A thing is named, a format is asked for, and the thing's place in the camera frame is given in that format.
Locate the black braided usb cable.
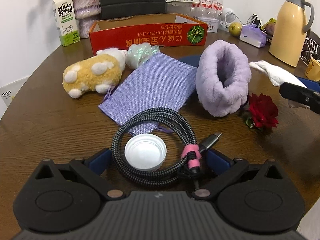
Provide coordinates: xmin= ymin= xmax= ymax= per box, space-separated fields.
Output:
xmin=111 ymin=107 xmax=222 ymax=188

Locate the red artificial rose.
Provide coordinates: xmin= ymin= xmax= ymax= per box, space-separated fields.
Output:
xmin=244 ymin=93 xmax=279 ymax=131

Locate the white tin box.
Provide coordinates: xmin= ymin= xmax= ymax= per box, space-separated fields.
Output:
xmin=194 ymin=16 xmax=220 ymax=33

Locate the beige thermos jug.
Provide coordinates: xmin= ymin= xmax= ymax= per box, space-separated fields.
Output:
xmin=269 ymin=0 xmax=315 ymax=67

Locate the white wire basket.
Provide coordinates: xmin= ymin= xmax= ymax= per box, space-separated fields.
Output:
xmin=300 ymin=36 xmax=319 ymax=66

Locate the water bottle middle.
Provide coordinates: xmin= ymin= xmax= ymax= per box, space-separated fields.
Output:
xmin=198 ymin=0 xmax=212 ymax=16

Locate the white cloth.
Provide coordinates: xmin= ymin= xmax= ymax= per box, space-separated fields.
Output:
xmin=249 ymin=60 xmax=307 ymax=88

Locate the red cardboard box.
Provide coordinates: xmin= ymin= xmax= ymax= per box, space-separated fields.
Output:
xmin=89 ymin=14 xmax=208 ymax=54

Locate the white green milk carton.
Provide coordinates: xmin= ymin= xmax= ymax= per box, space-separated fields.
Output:
xmin=53 ymin=0 xmax=80 ymax=47

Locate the yellow white plush toy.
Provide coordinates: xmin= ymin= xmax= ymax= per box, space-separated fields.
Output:
xmin=62 ymin=48 xmax=127 ymax=99

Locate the white booklet by wall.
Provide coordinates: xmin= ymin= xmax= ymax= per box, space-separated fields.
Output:
xmin=1 ymin=76 xmax=29 ymax=118

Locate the green yellow pear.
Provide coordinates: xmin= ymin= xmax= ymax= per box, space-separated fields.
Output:
xmin=228 ymin=22 xmax=242 ymax=37

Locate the white charger with cables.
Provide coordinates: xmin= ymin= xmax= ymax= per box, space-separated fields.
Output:
xmin=219 ymin=8 xmax=262 ymax=32

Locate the purple linen drawstring pouch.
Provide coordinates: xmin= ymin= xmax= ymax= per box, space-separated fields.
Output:
xmin=99 ymin=52 xmax=197 ymax=126

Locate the iridescent white organza bag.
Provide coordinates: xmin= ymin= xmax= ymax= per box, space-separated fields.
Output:
xmin=126 ymin=42 xmax=160 ymax=69

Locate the white plastic lid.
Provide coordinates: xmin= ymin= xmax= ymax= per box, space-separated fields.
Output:
xmin=124 ymin=134 xmax=167 ymax=171

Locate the purple fluffy slipper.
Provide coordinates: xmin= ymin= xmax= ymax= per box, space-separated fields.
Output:
xmin=195 ymin=40 xmax=252 ymax=117

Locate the purple tissue pack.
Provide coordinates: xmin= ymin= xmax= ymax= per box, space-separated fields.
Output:
xmin=240 ymin=24 xmax=266 ymax=48

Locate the water bottle right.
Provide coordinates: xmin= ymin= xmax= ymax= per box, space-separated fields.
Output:
xmin=212 ymin=0 xmax=223 ymax=19

